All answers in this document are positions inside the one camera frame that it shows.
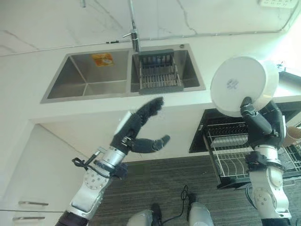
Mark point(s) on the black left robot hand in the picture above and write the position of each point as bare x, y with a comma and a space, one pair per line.
131, 128

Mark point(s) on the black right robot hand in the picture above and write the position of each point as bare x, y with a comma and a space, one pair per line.
261, 131

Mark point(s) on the white round bowl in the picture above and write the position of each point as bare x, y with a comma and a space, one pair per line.
231, 86

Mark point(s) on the black built-in dishwasher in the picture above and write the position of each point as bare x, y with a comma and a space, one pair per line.
200, 131

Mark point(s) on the beige paper cup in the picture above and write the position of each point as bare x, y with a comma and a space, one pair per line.
291, 137

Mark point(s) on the grey sink drain basket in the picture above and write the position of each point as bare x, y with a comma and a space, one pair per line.
158, 77

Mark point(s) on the stainless steel double sink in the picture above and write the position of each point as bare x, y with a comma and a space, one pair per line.
98, 75

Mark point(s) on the orange sticker label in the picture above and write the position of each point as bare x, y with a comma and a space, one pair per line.
102, 60

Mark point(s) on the dark robot foot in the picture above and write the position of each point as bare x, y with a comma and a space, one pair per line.
156, 214

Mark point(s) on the silver left robot leg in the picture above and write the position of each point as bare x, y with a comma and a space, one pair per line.
140, 219

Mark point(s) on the silver robot leg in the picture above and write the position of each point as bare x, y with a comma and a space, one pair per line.
200, 214
140, 219

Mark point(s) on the chrome kitchen faucet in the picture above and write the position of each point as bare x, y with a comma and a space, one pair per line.
136, 35

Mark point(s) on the silver right robot leg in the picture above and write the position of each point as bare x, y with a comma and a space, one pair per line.
200, 214

